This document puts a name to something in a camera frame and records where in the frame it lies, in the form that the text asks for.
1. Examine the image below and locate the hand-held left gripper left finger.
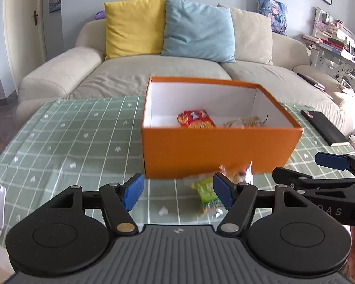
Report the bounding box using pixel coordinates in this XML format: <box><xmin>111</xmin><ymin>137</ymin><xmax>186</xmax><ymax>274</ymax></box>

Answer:
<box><xmin>46</xmin><ymin>173</ymin><xmax>144</xmax><ymax>235</ymax></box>

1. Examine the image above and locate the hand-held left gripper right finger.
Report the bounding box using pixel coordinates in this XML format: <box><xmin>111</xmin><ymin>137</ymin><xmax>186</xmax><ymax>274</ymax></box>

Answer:
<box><xmin>213</xmin><ymin>172</ymin><xmax>310</xmax><ymax>235</ymax></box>

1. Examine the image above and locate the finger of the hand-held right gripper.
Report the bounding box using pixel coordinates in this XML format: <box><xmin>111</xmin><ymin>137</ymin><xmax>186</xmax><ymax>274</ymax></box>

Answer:
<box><xmin>315</xmin><ymin>151</ymin><xmax>355</xmax><ymax>178</ymax></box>
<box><xmin>272</xmin><ymin>167</ymin><xmax>355</xmax><ymax>197</ymax></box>

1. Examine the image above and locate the green label snack packet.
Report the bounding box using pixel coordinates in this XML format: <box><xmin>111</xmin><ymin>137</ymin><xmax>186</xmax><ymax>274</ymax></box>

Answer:
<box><xmin>183</xmin><ymin>174</ymin><xmax>225</xmax><ymax>218</ymax></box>

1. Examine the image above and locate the orange spicy snack packet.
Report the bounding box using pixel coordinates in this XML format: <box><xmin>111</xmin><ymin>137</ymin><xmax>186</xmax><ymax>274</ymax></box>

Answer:
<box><xmin>219</xmin><ymin>161</ymin><xmax>253</xmax><ymax>184</ymax></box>

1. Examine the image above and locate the orange cardboard box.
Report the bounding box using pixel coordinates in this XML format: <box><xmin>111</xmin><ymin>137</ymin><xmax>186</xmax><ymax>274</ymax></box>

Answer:
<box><xmin>141</xmin><ymin>76</ymin><xmax>305</xmax><ymax>179</ymax></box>

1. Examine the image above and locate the clear biscuit bag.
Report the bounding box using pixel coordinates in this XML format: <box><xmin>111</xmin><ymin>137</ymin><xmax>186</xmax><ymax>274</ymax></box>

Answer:
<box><xmin>224</xmin><ymin>115</ymin><xmax>269</xmax><ymax>128</ymax></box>

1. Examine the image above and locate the red snack bag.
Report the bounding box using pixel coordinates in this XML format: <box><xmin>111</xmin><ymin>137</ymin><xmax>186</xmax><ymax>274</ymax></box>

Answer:
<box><xmin>177</xmin><ymin>109</ymin><xmax>217</xmax><ymax>129</ymax></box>

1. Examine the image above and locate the black book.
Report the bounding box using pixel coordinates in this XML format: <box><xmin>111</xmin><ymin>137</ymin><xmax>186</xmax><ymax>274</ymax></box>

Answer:
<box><xmin>300</xmin><ymin>109</ymin><xmax>350</xmax><ymax>147</ymax></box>

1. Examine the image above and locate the dark remote control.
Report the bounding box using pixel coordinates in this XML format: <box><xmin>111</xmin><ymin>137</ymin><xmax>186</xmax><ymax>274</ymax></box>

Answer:
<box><xmin>296</xmin><ymin>72</ymin><xmax>326</xmax><ymax>91</ymax></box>

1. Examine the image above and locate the white desk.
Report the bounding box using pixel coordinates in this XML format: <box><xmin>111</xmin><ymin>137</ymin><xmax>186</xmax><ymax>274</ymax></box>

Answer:
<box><xmin>302</xmin><ymin>6</ymin><xmax>355</xmax><ymax>86</ymax></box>

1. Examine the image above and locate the stack of books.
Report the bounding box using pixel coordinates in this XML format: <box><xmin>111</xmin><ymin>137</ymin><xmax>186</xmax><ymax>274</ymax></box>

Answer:
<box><xmin>302</xmin><ymin>34</ymin><xmax>345</xmax><ymax>54</ymax></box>

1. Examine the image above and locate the beige sofa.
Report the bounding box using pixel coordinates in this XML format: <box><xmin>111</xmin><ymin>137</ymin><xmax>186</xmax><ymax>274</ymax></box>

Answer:
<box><xmin>16</xmin><ymin>21</ymin><xmax>355</xmax><ymax>135</ymax></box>

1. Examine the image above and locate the beige cushion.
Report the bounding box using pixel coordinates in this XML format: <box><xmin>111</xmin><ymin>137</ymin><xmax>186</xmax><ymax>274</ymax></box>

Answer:
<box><xmin>217</xmin><ymin>4</ymin><xmax>274</xmax><ymax>66</ymax></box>

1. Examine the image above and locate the printed figure pillow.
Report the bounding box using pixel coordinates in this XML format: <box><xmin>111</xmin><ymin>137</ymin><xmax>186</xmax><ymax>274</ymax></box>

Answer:
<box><xmin>257</xmin><ymin>0</ymin><xmax>288</xmax><ymax>37</ymax></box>

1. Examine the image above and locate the light blue cushion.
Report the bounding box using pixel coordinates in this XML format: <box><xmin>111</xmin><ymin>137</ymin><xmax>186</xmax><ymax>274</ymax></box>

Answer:
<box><xmin>160</xmin><ymin>0</ymin><xmax>236</xmax><ymax>64</ymax></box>

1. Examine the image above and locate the yellow cushion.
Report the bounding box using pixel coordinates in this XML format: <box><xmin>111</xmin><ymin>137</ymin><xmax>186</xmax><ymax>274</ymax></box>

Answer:
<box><xmin>104</xmin><ymin>0</ymin><xmax>167</xmax><ymax>60</ymax></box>

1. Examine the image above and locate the white door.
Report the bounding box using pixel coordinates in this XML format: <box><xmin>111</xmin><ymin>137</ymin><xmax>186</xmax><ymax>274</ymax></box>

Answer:
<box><xmin>3</xmin><ymin>0</ymin><xmax>48</xmax><ymax>66</ymax></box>

